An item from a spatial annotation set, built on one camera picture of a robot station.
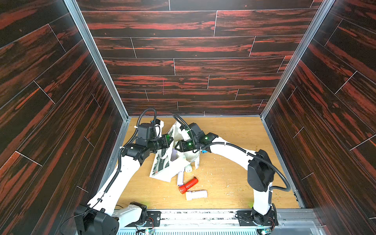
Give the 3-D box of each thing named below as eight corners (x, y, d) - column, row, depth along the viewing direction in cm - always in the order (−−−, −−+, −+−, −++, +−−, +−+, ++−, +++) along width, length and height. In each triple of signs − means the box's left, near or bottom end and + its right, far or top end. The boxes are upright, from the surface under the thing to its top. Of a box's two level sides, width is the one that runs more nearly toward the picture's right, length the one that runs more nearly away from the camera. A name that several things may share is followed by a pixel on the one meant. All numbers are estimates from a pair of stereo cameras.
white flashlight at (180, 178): (177, 185, 86) (177, 184, 84) (177, 172, 91) (177, 170, 89) (183, 185, 86) (183, 184, 84) (183, 172, 91) (183, 170, 89)
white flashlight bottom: (185, 200, 81) (185, 199, 79) (185, 191, 85) (185, 190, 82) (207, 200, 81) (208, 199, 79) (207, 191, 84) (207, 190, 82)
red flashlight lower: (182, 195, 83) (181, 193, 80) (178, 189, 85) (178, 188, 82) (198, 182, 87) (199, 180, 85) (194, 177, 89) (195, 175, 87)
